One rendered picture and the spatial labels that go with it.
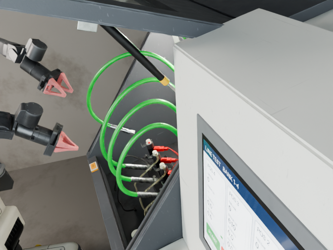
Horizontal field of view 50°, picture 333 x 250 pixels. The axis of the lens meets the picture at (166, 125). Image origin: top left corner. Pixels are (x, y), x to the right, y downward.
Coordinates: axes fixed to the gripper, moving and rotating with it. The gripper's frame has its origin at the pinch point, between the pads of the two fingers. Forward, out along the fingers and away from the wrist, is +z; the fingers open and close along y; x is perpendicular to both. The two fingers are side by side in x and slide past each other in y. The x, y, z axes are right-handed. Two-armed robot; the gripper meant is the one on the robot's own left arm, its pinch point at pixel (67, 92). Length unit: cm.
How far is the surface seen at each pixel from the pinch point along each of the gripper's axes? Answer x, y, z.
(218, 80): -57, -53, 40
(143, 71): -12.9, 26.7, 16.2
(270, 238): -47, -67, 59
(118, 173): -9.5, -31.5, 34.1
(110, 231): 18, -25, 43
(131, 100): 0.5, 24.1, 18.8
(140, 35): 19, 146, -18
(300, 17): -69, -16, 48
